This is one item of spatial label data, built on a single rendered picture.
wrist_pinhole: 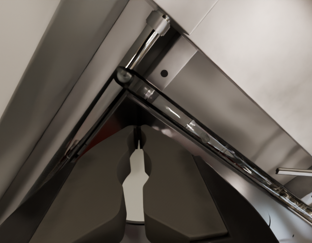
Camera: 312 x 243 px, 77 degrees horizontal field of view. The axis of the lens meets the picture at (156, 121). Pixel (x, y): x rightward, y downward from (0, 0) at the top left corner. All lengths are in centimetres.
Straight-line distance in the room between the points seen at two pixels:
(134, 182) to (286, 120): 14
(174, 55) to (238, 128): 13
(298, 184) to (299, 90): 19
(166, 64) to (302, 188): 26
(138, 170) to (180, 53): 11
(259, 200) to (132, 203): 12
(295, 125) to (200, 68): 10
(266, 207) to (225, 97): 12
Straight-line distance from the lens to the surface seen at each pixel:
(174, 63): 18
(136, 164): 16
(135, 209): 21
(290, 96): 20
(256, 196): 22
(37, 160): 30
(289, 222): 27
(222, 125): 25
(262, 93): 18
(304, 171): 23
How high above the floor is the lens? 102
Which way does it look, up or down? 61 degrees down
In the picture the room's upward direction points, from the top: 174 degrees clockwise
